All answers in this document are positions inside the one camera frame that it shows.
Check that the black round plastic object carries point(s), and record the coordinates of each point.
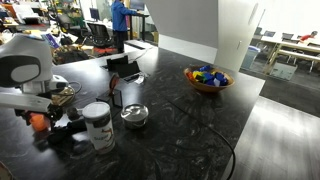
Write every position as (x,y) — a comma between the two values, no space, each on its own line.
(73,113)

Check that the person in blue jacket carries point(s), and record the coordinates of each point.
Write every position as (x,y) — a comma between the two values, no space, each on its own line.
(119,16)

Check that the black laptop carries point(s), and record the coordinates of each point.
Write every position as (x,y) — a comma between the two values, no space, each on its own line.
(128,71)

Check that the black standing desk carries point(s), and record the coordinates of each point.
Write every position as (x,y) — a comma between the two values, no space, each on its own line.
(141,20)

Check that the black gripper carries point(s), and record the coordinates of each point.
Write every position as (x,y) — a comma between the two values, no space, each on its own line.
(55,112)

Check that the black office chair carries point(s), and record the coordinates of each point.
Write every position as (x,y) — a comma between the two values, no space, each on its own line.
(99,33)

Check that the red toy block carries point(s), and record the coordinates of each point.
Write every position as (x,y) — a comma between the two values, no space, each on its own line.
(190,76)

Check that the long light wooden table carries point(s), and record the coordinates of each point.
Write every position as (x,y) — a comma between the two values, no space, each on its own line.
(293,48)

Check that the green toy block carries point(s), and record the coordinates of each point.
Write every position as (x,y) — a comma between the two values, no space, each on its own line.
(200,78)

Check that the small black box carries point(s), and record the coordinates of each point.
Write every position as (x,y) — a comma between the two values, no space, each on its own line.
(111,98)

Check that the person in red shirt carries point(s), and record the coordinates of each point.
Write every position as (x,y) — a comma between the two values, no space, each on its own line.
(307,37)

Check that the white storage crate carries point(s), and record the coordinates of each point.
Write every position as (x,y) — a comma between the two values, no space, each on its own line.
(283,70)

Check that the dark computer monitor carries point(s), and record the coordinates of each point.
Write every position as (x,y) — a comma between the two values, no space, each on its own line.
(94,14)

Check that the blue toy block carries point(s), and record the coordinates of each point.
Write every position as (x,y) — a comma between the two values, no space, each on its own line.
(221,77)
(204,68)
(208,77)

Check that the white bin with blue lid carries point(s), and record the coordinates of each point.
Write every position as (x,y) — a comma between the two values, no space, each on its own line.
(250,56)

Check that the black upright screen device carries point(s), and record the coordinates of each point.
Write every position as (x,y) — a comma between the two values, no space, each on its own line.
(116,62)

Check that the white printer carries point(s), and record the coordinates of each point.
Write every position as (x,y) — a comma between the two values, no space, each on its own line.
(26,13)

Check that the red curved object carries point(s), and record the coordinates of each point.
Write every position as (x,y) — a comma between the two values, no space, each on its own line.
(114,81)

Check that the dark bag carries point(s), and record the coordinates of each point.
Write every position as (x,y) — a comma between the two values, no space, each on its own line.
(70,54)

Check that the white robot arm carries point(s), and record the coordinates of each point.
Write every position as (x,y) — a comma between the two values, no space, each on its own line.
(25,66)

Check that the yellow toy block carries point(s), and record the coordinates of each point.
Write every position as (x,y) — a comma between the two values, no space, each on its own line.
(197,74)

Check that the small orange plastic cup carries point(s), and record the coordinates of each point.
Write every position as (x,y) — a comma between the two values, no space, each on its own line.
(38,122)

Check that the white toy block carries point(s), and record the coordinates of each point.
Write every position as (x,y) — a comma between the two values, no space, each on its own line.
(216,82)

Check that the wooden bowl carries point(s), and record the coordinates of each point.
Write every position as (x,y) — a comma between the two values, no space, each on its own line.
(208,87)

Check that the metal pot with lid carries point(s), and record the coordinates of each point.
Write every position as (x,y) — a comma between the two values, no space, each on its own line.
(134,115)

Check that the white cylindrical canister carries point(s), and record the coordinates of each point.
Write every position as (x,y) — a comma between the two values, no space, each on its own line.
(99,128)

